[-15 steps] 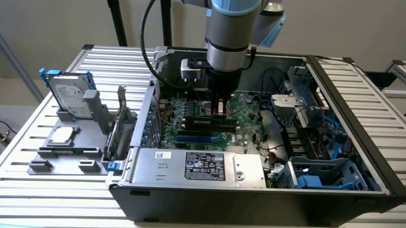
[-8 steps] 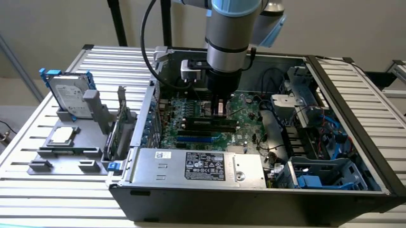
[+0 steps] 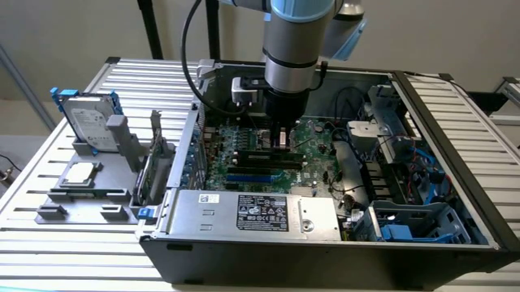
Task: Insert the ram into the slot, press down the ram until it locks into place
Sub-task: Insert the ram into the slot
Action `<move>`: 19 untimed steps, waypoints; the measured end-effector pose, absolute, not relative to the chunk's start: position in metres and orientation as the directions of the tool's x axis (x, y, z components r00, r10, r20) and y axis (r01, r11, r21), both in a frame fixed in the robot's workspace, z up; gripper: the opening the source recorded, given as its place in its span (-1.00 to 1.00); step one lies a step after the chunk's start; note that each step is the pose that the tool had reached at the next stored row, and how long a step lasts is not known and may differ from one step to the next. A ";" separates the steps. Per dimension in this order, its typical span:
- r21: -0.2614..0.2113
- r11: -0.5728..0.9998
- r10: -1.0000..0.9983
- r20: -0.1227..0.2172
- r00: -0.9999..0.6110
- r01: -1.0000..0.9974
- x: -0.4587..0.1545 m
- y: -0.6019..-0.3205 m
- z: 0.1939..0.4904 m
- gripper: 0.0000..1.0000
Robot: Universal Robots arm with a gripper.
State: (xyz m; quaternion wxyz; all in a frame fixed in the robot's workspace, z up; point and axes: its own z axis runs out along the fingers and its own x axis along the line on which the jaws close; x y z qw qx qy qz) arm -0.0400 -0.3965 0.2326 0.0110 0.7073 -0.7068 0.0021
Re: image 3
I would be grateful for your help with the blue case latch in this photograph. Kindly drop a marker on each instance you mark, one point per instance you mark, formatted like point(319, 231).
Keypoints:
point(145, 213)

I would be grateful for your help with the green motherboard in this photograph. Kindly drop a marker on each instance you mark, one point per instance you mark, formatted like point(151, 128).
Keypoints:
point(313, 158)

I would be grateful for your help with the green graphics card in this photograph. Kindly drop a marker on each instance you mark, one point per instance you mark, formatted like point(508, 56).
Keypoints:
point(153, 170)

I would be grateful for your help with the silver metal drive cage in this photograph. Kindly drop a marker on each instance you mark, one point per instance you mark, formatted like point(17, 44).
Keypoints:
point(389, 121)

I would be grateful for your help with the silver power supply unit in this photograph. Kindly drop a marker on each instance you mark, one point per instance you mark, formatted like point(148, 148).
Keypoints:
point(227, 216)

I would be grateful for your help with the blue expansion slot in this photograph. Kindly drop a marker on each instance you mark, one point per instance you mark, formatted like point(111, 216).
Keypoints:
point(251, 178)

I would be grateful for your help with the blue plastic disk bay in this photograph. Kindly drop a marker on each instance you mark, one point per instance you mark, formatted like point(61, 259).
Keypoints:
point(422, 219)

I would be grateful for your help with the silver CPU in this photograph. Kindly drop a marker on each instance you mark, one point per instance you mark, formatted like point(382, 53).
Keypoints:
point(80, 173)

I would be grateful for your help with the small silver heatsink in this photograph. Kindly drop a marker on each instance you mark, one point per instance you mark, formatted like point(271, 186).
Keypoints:
point(302, 191)

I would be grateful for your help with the CPU socket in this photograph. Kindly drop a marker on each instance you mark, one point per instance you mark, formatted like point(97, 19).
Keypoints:
point(258, 134)

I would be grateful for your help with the black frame post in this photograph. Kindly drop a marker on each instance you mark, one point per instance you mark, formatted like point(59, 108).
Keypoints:
point(152, 30)
point(212, 30)

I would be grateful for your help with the hard disk blue bracket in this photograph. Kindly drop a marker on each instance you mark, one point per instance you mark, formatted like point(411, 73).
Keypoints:
point(89, 124)

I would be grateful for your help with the black open PC case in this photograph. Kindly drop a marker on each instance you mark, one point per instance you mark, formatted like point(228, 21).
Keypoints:
point(283, 261)

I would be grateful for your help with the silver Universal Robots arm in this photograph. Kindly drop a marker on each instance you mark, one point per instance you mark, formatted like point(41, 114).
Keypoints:
point(291, 45)

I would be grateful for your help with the grey parts rack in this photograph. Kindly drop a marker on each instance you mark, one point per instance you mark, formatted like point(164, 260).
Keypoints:
point(85, 210)

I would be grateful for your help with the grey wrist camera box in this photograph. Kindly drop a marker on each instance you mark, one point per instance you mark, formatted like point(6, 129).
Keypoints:
point(243, 91)

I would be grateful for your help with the green RAM stick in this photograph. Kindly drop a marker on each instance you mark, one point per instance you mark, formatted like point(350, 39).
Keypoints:
point(93, 192)

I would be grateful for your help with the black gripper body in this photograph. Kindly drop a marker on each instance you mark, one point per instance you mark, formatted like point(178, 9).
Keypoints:
point(286, 105)

